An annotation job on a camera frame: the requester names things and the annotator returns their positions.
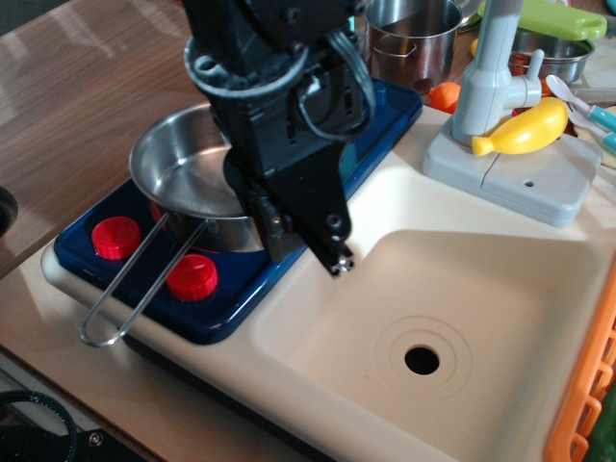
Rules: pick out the grey toy faucet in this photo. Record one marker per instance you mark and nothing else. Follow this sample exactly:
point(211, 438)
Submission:
point(550, 184)

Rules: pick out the white teal toy spoon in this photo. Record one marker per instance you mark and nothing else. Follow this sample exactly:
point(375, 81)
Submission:
point(592, 112)

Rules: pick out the orange toy fish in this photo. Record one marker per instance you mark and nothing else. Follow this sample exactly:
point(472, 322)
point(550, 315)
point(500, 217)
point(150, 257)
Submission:
point(444, 97)

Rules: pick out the steel bowl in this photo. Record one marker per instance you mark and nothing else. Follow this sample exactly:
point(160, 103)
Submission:
point(562, 57)

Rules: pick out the blue toy stove top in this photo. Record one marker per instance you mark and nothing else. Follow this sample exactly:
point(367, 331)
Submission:
point(243, 278)

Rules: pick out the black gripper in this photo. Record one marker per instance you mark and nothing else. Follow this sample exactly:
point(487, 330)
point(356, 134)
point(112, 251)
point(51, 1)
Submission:
point(288, 126)

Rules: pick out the cream toy sink unit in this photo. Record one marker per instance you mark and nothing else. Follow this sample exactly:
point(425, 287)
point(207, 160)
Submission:
point(454, 339)

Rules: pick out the left red stove knob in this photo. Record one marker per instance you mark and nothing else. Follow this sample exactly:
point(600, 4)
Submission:
point(116, 238)

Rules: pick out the steel pan with wire handle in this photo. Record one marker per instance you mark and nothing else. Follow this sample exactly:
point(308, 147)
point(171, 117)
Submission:
point(177, 163)

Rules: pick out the yellow toy banana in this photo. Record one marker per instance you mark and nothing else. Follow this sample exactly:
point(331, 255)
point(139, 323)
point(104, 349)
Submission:
point(527, 132)

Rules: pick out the orange plastic dish rack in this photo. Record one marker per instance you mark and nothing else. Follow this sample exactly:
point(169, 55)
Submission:
point(594, 375)

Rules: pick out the red stove knob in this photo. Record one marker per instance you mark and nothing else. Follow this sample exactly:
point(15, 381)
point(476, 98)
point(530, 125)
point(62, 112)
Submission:
point(116, 238)
point(194, 278)

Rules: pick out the teal plastic cup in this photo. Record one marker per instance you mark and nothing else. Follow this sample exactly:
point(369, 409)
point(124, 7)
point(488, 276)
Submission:
point(348, 161)

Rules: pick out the green item in rack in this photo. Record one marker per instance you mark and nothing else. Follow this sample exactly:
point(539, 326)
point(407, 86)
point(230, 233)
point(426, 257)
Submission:
point(602, 438)

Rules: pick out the black mount plate with screw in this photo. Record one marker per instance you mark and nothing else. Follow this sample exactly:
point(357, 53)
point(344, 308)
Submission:
point(92, 445)

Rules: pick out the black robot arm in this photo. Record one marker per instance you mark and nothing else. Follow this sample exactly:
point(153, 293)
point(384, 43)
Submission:
point(248, 36)

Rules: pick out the steel pot with handles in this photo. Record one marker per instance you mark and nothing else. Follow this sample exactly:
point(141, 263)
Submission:
point(411, 43)

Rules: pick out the right red stove knob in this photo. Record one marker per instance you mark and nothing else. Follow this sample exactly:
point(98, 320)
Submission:
point(194, 278)

